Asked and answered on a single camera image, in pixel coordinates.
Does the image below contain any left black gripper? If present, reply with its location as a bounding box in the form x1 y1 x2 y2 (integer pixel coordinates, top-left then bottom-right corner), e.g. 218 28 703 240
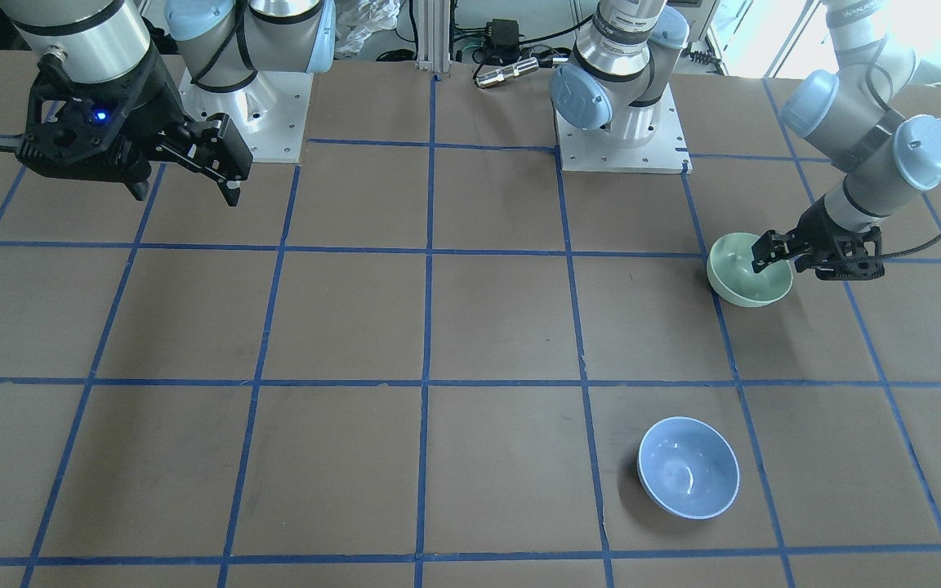
751 200 884 274

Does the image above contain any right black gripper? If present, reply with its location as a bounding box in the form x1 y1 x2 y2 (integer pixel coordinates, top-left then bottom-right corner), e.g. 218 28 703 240
25 53 254 207

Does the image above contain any green bowl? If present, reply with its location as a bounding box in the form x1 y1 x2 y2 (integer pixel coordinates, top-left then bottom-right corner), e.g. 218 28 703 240
706 232 794 308

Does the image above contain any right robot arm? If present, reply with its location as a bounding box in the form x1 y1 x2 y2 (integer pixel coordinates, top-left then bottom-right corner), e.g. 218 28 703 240
0 1 335 206

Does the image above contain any blue bowl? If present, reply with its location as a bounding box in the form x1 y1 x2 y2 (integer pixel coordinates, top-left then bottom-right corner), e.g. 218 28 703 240
636 416 742 520

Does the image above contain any black power adapter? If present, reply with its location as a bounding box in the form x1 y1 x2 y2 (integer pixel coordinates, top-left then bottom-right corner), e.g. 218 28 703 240
484 18 520 52

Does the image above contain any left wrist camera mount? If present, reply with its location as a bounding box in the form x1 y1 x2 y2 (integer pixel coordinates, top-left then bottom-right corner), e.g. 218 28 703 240
814 227 885 282

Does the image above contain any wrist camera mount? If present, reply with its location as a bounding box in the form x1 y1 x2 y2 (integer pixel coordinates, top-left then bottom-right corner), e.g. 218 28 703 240
0 78 149 184
814 227 885 282

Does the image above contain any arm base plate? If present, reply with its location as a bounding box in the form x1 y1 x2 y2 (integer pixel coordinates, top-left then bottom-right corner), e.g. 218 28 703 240
554 86 692 175
179 71 314 163

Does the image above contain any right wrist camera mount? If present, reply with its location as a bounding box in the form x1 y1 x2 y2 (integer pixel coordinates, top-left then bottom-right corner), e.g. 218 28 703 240
0 78 149 184

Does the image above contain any black camera cable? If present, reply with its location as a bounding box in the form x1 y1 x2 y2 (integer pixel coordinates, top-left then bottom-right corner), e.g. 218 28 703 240
863 37 941 261

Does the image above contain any aluminium frame post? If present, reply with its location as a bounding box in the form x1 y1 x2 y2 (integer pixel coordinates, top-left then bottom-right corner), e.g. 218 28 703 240
408 1 454 78

